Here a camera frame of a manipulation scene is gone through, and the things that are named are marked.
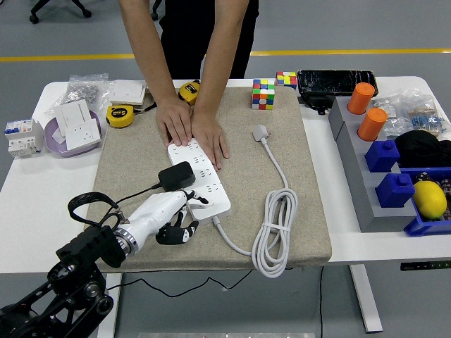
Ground person's left hand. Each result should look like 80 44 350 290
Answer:
191 111 230 172

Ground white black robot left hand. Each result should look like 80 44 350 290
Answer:
121 189 210 251

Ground person's right hand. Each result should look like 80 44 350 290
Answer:
155 95 194 147

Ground white power strip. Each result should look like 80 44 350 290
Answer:
167 138 233 223

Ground black plug adapter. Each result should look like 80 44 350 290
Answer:
157 161 197 193

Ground grey-brown fabric mat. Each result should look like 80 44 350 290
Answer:
84 86 333 274

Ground large colourful puzzle cube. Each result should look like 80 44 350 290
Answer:
251 77 276 111

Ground white table leg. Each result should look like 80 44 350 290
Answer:
348 263 384 334
97 273 123 338

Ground person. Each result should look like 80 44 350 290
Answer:
153 0 260 80

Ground white socket panel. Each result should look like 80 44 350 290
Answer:
65 119 102 151

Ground small colourful puzzle cube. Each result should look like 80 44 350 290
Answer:
276 70 299 91

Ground clear bag metal screws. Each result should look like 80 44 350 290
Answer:
44 73 116 115

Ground purple plate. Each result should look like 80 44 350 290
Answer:
44 109 104 158

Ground black office chair base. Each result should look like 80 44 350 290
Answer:
151 0 166 21
29 0 93 25

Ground small black device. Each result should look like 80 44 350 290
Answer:
299 92 335 116

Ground black wrapped tray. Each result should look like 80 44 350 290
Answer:
297 68 380 98

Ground grey block holder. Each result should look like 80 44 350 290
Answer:
328 95 419 234

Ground white blue circuit breaker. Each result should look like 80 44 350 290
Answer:
4 118 45 158

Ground orange cylinder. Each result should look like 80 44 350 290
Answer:
347 82 376 115
357 107 388 142

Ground blue block with knob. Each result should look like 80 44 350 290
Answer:
364 139 401 173
375 172 416 209

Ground clear bag small parts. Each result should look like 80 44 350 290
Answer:
371 89 413 140

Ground black cloth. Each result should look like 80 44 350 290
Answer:
394 130 451 169

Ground clear bag blue resistors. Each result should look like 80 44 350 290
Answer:
404 101 451 138

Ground yellow lemon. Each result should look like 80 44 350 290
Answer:
412 180 448 221

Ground blue plastic bin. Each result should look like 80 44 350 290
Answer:
400 165 451 237

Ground black desk control panel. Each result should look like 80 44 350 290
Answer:
400 261 451 272

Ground white power strip cable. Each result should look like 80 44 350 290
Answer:
211 123 299 279

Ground white wall switch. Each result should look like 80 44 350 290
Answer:
109 79 148 107

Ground yellow tape measure black strap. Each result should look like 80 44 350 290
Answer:
105 100 158 128

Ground thin black adapter cord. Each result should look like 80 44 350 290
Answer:
105 182 255 299

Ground white switch panel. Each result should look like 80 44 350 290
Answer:
53 99 94 138

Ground black hanging cable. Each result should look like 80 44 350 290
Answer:
319 265 325 338

